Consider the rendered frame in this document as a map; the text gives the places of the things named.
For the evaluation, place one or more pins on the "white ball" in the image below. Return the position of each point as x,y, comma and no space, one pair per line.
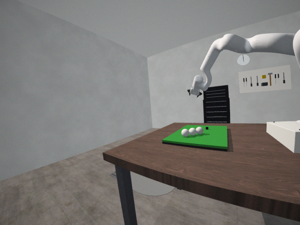
199,130
192,131
185,132

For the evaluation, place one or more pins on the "green turf mat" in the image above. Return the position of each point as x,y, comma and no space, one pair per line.
212,138

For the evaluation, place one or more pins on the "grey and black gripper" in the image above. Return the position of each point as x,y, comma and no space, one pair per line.
191,91

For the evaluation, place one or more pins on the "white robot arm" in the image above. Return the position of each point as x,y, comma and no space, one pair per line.
282,43

